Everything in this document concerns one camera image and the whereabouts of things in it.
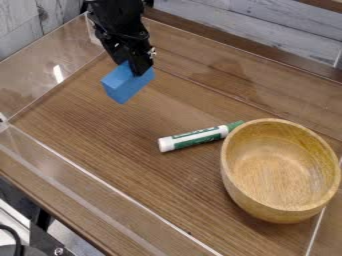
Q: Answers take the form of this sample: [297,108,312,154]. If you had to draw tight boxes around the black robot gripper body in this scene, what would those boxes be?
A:
[85,0,157,63]

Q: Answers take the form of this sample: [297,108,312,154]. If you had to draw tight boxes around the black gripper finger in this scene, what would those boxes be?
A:
[100,32,129,65]
[128,48,156,76]

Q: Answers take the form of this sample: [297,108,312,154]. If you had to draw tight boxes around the blue rectangular block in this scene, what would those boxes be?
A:
[100,62,154,104]

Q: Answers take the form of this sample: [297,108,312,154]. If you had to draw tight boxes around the brown wooden bowl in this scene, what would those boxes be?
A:
[220,118,342,224]

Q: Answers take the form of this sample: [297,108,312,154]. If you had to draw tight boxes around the green and white marker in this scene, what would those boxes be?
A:
[157,121,242,153]

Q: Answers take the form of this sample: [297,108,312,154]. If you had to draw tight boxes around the clear acrylic tray wall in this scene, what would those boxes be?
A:
[0,10,342,256]

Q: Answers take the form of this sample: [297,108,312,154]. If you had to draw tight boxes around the black equipment with cable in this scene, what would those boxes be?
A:
[0,224,76,256]

